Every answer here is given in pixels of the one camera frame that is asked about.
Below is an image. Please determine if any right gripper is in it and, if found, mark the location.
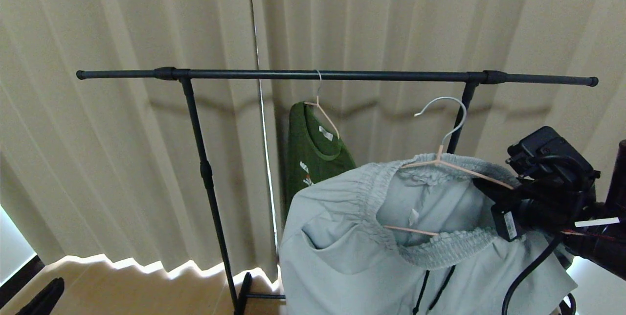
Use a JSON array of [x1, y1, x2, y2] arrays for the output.
[[491, 185, 590, 243]]

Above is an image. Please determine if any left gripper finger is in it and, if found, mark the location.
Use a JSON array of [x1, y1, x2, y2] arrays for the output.
[[15, 277, 66, 315]]

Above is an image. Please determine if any pink clothes hanger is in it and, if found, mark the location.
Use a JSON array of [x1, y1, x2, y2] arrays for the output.
[[304, 69, 341, 140], [384, 96, 515, 237]]

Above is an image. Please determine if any pale grey garment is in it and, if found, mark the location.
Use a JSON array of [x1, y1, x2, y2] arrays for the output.
[[278, 153, 579, 315]]

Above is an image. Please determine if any green shirt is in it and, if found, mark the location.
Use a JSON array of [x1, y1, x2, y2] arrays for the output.
[[285, 102, 357, 218]]

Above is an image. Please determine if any white laundry basket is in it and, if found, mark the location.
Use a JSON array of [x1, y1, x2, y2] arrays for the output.
[[559, 293, 578, 315]]

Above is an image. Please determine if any black clothes rack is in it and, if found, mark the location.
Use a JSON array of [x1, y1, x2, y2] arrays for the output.
[[76, 67, 599, 315]]

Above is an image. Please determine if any beige curtain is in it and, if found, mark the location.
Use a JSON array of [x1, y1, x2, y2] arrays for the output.
[[0, 0, 626, 281]]

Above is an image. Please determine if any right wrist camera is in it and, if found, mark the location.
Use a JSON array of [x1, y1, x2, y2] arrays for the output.
[[505, 126, 601, 193]]

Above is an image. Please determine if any black cable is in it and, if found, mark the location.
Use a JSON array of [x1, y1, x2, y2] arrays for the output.
[[501, 234, 564, 315]]

